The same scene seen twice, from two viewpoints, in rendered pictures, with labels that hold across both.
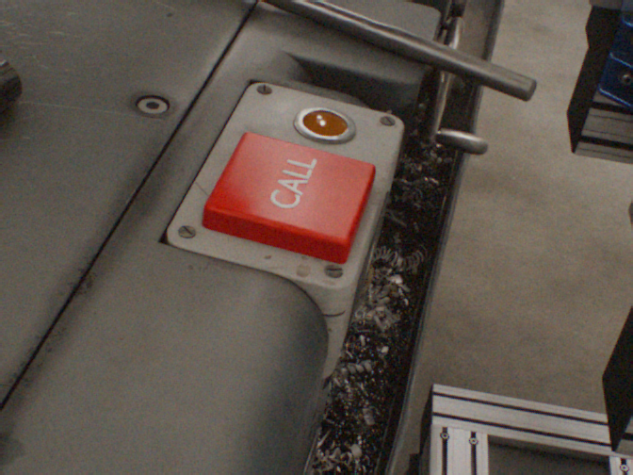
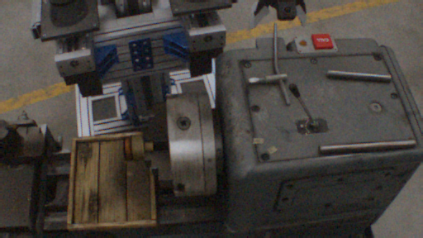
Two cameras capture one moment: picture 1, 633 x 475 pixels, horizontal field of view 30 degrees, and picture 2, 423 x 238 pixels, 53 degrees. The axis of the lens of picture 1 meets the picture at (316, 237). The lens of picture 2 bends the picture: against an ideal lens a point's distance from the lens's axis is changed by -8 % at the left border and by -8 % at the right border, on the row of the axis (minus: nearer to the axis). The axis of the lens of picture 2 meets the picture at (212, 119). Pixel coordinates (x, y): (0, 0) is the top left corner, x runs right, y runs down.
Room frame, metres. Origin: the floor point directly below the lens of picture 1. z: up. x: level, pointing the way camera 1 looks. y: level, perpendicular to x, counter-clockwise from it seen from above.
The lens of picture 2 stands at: (0.95, 0.93, 2.27)
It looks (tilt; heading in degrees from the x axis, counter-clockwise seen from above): 55 degrees down; 258
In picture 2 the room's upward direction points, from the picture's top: straight up
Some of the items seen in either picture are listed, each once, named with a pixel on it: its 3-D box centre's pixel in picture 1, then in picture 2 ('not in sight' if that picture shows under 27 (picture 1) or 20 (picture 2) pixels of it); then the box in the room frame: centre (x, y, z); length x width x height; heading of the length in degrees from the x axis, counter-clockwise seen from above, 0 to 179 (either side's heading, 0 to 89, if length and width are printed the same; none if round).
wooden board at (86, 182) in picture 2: not in sight; (111, 180); (1.14, 0.15, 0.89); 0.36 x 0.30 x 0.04; 83
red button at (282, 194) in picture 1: (291, 202); (322, 42); (0.39, 0.01, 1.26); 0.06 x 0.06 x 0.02; 83
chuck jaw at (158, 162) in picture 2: not in sight; (163, 170); (0.95, 0.27, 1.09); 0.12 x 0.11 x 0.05; 84
